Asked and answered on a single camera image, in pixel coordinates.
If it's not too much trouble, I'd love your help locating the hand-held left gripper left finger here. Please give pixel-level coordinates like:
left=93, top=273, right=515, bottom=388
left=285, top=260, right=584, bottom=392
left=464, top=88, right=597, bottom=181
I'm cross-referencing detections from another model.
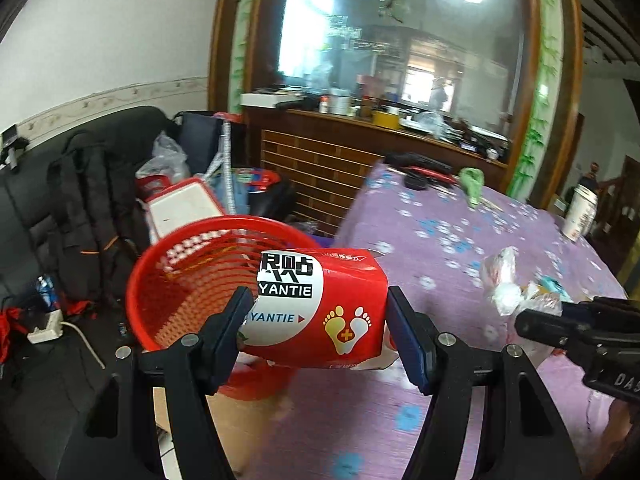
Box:
left=57, top=286, right=256, bottom=480

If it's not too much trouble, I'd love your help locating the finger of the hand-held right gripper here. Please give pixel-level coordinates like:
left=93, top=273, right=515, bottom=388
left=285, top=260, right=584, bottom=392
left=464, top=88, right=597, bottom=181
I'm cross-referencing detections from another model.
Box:
left=514, top=309, right=603, bottom=358
left=560, top=296, right=640, bottom=332

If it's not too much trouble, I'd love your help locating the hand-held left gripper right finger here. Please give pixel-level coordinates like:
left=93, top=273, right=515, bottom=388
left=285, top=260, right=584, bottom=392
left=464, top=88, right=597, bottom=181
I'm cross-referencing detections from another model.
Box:
left=385, top=285, right=583, bottom=480

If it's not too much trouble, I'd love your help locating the red plastic basket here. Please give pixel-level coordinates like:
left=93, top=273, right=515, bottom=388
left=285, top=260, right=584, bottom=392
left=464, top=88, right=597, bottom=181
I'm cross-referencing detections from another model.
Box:
left=125, top=215, right=331, bottom=402

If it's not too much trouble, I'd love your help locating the clear plastic bag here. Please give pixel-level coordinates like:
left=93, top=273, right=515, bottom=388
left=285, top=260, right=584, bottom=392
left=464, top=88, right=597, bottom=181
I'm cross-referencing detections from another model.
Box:
left=479, top=246, right=567, bottom=317
left=136, top=131, right=191, bottom=183

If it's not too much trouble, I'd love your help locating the red medicine box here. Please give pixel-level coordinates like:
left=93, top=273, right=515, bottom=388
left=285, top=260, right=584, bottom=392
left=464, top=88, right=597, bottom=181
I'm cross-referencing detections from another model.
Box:
left=240, top=247, right=391, bottom=371

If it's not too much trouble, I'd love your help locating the white paper cup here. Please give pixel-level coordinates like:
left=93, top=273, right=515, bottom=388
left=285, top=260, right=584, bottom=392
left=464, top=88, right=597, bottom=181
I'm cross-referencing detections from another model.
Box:
left=561, top=184, right=599, bottom=241

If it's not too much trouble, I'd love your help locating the wooden stair railing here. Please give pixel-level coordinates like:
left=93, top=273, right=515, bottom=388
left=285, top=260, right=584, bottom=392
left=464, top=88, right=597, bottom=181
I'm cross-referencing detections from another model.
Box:
left=585, top=160, right=640, bottom=281

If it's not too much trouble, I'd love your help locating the white red-rimmed tray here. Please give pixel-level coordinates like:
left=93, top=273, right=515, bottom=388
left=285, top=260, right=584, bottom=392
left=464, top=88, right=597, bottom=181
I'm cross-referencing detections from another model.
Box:
left=145, top=177, right=226, bottom=243

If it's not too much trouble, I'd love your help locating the blue cloth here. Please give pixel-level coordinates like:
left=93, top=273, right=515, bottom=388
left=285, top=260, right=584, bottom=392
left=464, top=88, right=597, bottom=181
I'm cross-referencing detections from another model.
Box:
left=215, top=172, right=253, bottom=216

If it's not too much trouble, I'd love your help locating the red printed package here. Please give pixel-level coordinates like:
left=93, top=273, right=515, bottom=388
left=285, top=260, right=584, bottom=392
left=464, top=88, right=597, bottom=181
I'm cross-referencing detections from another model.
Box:
left=234, top=166, right=281, bottom=193

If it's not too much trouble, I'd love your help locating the red pencil case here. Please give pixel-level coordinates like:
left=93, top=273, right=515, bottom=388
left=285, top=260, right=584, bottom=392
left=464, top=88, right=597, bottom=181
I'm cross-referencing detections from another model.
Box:
left=407, top=167, right=458, bottom=186

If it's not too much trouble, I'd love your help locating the white measuring strip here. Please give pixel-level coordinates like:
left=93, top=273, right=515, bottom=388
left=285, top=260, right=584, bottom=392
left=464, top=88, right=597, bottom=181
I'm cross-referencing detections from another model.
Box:
left=207, top=120, right=240, bottom=216

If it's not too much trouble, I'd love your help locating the green cloth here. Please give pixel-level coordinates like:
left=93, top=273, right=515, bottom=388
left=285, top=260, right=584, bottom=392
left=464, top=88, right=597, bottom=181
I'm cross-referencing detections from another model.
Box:
left=459, top=166, right=486, bottom=208

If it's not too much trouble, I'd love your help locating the black pouch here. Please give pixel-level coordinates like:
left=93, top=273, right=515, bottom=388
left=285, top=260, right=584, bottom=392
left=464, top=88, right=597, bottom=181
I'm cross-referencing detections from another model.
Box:
left=385, top=152, right=451, bottom=171

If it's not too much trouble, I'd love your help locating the white power strip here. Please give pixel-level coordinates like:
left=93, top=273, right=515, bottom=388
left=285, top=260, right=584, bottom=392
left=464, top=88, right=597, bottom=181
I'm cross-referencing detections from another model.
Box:
left=27, top=310, right=64, bottom=345

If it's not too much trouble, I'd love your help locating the navy shopping bag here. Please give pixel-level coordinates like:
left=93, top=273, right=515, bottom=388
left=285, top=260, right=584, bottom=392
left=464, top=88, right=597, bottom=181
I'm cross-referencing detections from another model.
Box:
left=177, top=110, right=246, bottom=171

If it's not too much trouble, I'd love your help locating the black backpack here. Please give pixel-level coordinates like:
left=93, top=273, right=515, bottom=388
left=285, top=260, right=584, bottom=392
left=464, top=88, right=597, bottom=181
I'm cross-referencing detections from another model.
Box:
left=47, top=130, right=151, bottom=306

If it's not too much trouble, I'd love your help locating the black sofa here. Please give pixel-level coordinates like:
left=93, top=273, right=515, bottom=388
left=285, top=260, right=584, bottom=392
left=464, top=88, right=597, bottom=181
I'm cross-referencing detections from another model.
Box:
left=0, top=106, right=173, bottom=480

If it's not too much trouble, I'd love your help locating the red cloth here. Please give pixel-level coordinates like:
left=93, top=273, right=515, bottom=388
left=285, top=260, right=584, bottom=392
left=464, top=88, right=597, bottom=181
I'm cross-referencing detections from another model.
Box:
left=0, top=305, right=32, bottom=366

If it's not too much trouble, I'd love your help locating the white flat box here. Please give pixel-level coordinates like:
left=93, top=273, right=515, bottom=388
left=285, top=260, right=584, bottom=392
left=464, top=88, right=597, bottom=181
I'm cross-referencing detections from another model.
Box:
left=240, top=91, right=306, bottom=109

